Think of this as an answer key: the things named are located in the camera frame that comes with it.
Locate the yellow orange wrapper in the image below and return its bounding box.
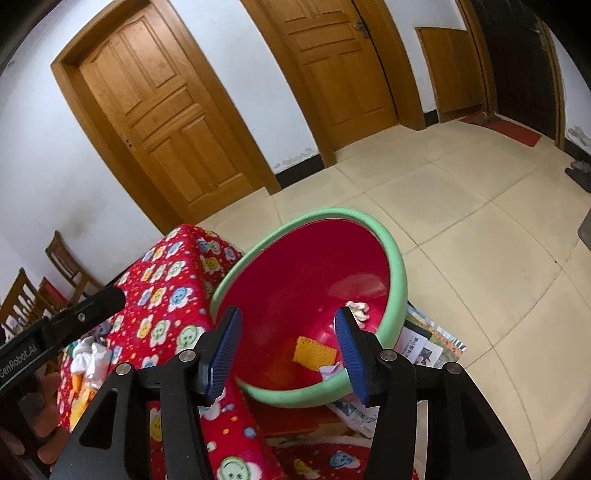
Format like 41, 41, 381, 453
69, 374, 100, 428

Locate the white crumpled paper ball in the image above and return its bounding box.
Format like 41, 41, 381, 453
345, 301, 371, 329

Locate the wooden chair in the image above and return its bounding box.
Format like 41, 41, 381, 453
45, 231, 105, 301
0, 268, 61, 334

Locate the dark door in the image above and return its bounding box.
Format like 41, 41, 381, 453
471, 0, 566, 148

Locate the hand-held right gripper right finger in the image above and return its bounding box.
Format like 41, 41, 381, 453
333, 307, 532, 480

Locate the red doormat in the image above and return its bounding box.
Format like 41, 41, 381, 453
459, 113, 543, 148

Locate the red floral blanket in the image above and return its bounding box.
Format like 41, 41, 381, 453
58, 224, 421, 480

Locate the person's left hand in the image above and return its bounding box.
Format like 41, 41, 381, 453
0, 371, 63, 476

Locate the low wooden wall panel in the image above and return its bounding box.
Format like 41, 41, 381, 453
414, 25, 492, 123

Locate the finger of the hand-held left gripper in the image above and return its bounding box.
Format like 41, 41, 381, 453
41, 286, 126, 352

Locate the wooden panel door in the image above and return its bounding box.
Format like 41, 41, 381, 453
51, 0, 282, 236

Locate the wooden door with metal handle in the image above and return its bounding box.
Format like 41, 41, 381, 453
240, 0, 426, 167

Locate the stack of printed papers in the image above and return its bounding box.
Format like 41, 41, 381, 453
332, 302, 467, 437

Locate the red basin with green rim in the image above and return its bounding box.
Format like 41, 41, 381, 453
210, 208, 409, 409

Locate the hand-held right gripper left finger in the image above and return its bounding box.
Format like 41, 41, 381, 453
48, 305, 244, 480

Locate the yellow sponge cloth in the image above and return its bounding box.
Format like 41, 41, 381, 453
293, 336, 338, 370

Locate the white tissue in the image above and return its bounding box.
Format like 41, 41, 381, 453
69, 337, 114, 388

